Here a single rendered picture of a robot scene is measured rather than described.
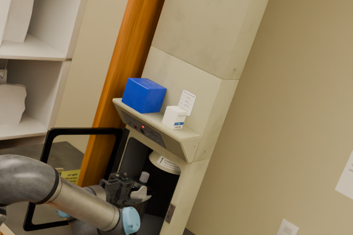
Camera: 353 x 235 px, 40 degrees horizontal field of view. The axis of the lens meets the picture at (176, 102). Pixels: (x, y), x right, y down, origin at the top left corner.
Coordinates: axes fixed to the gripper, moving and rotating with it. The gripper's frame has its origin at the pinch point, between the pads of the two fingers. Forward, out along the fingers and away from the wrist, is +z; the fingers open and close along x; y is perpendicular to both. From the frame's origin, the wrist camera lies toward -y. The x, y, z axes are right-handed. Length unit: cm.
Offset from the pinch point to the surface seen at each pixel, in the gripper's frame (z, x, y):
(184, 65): 3.5, 0.8, 47.4
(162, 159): 6.2, -1.0, 12.3
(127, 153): 5.4, 13.8, 6.8
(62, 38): 46, 112, 22
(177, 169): 8.6, -7.0, 10.9
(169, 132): -7.7, -9.6, 28.2
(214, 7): 3, -3, 69
